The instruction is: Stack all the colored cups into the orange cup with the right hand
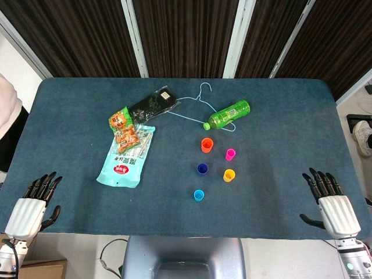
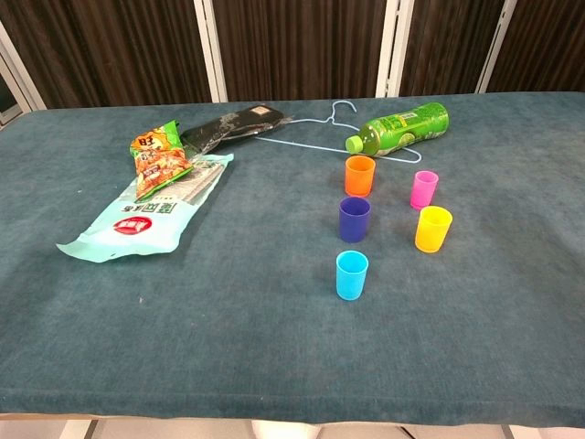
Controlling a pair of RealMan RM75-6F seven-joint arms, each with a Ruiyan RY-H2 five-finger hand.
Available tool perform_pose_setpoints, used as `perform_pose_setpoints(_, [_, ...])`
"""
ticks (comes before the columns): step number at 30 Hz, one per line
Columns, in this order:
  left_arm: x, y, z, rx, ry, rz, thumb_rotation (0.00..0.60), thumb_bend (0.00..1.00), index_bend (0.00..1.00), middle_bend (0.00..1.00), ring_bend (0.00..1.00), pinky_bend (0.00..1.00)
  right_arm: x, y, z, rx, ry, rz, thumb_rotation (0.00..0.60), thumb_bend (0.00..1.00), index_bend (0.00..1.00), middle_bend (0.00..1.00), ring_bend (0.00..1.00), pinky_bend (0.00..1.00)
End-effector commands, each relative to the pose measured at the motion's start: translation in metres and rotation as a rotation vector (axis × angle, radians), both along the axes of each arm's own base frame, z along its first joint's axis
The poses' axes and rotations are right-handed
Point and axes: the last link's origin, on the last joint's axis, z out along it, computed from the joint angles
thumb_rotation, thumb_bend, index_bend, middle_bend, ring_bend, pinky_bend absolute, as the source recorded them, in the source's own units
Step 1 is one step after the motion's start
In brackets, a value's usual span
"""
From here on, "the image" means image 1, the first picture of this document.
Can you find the right black-fingered robot hand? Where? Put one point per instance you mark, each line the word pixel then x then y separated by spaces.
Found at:
pixel 338 215

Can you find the left black-fingered robot hand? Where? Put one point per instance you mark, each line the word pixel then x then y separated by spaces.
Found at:
pixel 26 215

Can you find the yellow plastic cup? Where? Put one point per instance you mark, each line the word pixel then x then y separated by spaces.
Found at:
pixel 229 176

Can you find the small pink plastic cup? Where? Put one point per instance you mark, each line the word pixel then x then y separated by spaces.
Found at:
pixel 230 155

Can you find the light blue plastic cup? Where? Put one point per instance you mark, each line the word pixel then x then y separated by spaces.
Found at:
pixel 199 195

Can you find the dark blue plastic cup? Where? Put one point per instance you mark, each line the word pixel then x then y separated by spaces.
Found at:
pixel 202 170

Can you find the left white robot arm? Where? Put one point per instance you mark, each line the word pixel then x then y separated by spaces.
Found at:
pixel 5 257

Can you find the large orange plastic cup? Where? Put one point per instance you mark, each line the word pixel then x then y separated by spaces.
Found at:
pixel 207 146

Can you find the brown cardboard box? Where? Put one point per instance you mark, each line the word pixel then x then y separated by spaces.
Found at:
pixel 43 268

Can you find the dark blue table cloth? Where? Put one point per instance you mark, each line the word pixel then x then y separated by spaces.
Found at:
pixel 261 197

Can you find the white sneaker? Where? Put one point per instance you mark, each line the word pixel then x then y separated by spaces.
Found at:
pixel 362 139

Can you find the black floor stand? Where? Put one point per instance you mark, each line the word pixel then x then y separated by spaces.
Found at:
pixel 357 117

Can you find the person in pale shirt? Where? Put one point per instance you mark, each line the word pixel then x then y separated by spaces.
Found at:
pixel 8 110

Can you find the teal noodle packet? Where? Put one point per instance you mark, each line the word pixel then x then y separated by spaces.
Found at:
pixel 122 168

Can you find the orange snack bag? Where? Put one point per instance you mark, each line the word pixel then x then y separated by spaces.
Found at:
pixel 125 136

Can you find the green tea plastic bottle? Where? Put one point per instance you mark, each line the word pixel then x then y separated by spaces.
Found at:
pixel 229 114

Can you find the grey robot torso base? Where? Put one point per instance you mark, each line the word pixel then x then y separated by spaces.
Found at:
pixel 183 258

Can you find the black plastic-wrapped package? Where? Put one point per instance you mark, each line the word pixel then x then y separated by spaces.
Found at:
pixel 151 104

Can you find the dark ribbed partition panel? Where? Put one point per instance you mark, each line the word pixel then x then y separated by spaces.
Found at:
pixel 72 35
pixel 267 35
pixel 186 35
pixel 334 43

